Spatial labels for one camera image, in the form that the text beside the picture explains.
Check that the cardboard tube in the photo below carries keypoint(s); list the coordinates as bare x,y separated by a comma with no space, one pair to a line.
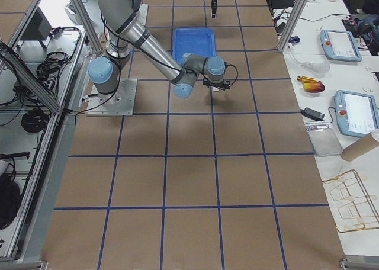
361,146

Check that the aluminium frame post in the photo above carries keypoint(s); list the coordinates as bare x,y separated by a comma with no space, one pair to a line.
290,25

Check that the metal tray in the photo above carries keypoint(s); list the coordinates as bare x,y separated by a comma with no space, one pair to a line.
323,139

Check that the near teach pendant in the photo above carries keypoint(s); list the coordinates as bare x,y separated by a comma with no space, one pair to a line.
356,113

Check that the gold wire rack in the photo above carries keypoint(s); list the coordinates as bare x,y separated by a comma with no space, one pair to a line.
353,207

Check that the mango fruit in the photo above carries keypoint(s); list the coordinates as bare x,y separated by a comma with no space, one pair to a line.
313,87

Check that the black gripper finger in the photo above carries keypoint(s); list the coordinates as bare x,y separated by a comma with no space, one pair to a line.
213,8

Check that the far teach pendant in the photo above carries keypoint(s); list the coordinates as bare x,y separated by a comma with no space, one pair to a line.
339,46

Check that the black power adapter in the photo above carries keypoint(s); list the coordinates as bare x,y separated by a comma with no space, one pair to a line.
312,114

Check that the teach pendant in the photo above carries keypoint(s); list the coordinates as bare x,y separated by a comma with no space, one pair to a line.
356,113
339,46

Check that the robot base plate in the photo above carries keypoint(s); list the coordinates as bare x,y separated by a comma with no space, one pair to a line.
121,103

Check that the blue plastic tray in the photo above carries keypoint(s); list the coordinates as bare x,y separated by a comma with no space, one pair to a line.
199,41

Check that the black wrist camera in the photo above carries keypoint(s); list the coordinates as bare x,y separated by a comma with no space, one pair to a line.
223,85

